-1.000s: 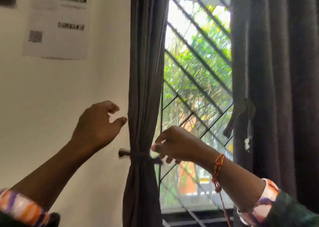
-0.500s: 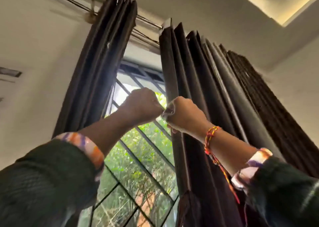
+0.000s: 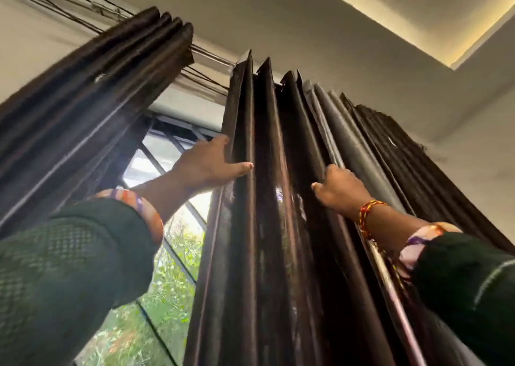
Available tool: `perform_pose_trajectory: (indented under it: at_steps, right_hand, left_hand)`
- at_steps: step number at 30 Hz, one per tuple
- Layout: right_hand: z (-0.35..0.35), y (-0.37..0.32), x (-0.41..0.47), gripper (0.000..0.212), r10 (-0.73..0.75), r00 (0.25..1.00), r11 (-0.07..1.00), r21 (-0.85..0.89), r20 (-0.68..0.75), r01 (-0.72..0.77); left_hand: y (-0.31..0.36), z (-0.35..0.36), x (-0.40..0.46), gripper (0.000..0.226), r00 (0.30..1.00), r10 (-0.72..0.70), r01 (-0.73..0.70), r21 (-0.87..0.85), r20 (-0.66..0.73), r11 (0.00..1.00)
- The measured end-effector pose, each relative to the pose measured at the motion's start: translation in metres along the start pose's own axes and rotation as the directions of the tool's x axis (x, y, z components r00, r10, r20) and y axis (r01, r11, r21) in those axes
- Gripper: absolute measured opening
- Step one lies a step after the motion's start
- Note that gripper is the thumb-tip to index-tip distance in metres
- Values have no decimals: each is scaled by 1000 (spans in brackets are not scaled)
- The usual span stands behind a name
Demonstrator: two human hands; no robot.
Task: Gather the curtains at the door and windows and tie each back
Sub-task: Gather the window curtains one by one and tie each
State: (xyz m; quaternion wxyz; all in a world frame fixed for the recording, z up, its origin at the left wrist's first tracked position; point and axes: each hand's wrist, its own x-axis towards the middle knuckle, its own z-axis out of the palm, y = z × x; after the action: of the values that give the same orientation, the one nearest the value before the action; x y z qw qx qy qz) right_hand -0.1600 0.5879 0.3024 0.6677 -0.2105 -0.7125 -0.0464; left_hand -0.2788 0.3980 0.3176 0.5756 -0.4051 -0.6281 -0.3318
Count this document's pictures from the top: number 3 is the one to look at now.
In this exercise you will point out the person's left hand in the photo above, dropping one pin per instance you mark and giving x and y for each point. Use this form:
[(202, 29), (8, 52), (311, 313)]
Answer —
[(201, 166)]

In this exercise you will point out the person's right hand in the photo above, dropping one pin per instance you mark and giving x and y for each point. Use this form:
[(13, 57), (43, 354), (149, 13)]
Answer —
[(342, 190)]

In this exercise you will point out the person's right thumb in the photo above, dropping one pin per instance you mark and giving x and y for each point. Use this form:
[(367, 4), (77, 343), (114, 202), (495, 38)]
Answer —
[(320, 189)]

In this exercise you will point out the person's left thumb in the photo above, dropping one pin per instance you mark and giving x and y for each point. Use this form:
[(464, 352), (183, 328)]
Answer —
[(239, 168)]

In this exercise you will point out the dark brown pleated curtain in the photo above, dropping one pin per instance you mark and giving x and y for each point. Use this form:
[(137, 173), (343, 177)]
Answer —
[(80, 108), (281, 233)]

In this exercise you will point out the person's left forearm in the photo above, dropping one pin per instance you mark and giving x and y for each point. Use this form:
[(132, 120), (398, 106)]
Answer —
[(76, 265)]

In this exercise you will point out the person's right forearm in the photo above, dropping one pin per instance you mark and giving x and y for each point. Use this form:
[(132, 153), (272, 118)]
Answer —
[(454, 273)]

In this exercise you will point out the red yellow thread wristband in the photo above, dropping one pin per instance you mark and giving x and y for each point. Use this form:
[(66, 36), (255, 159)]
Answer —
[(365, 216)]

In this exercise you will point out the window with black metal grille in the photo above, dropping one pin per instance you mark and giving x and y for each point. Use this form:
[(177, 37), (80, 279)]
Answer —
[(169, 289)]

